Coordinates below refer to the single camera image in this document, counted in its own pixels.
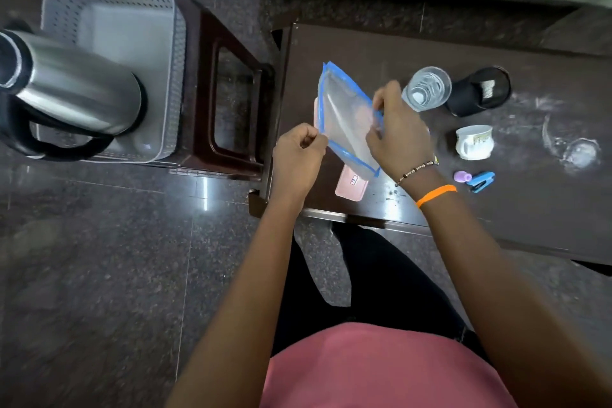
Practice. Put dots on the person's left hand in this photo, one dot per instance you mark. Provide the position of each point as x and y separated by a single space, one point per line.
295 156

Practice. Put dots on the person's right hand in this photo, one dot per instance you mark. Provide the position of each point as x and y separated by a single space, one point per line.
401 135

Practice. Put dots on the person's left thumb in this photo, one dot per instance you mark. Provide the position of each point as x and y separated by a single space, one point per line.
319 141

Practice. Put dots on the person's right thumb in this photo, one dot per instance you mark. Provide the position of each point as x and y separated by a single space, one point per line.
374 135

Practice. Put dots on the clear blue-edged zip pouch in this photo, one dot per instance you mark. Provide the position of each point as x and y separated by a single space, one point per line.
345 123

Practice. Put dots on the person's left forearm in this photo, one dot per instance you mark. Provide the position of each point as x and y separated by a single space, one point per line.
239 293

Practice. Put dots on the person's right forearm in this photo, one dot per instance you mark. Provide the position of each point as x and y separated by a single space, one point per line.
507 293

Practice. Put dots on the pink rectangular case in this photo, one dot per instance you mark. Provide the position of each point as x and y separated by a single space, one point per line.
351 183

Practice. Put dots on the clear drinking glass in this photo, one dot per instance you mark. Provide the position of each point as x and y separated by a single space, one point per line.
426 88

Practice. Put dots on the orange wristband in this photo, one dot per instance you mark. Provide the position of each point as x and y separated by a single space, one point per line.
436 194

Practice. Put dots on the small purple bottle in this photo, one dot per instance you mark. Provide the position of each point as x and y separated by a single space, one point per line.
462 177

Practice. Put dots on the dark brown wooden stool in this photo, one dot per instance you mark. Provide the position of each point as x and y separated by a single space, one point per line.
229 97

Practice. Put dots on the white ceramic cup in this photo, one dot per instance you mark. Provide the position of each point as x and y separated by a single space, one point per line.
474 142

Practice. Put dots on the black mesh pen holder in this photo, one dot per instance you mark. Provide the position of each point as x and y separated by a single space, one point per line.
479 90

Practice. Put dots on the blue mini stapler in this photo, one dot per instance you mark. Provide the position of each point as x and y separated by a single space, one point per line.
481 181

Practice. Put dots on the black trousers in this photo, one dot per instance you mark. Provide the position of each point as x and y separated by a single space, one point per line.
382 288

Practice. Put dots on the grey perforated plastic basket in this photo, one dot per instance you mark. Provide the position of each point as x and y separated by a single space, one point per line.
124 49

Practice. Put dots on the pink shirt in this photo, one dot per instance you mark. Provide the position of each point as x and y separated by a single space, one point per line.
382 369

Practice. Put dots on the stainless steel electric kettle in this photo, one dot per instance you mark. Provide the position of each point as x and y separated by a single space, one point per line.
71 87

